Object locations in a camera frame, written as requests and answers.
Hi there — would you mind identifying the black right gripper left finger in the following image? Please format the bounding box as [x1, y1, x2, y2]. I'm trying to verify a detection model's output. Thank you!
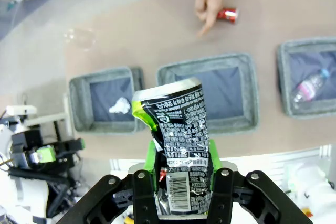
[56, 140, 160, 224]

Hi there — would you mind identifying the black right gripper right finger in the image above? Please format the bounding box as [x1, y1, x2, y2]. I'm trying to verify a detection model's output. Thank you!
[207, 140, 313, 224]

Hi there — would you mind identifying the crushed red soda can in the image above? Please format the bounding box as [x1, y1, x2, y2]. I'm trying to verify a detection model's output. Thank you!
[217, 7, 240, 25]

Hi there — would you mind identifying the crushed black drink can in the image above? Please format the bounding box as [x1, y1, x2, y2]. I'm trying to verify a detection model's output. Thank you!
[131, 77, 213, 217]

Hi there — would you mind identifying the grey fabric basket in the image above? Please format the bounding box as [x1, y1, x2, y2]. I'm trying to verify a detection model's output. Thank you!
[277, 37, 336, 120]
[69, 66, 145, 134]
[156, 52, 260, 134]

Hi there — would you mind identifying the clear plastic bottle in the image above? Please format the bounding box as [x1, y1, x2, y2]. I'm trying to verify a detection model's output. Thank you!
[293, 68, 330, 103]

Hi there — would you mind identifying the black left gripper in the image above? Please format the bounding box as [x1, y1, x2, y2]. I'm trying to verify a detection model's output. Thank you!
[12, 129, 86, 168]

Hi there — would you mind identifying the white tissue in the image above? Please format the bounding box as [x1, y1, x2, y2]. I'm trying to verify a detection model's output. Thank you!
[109, 97, 131, 114]

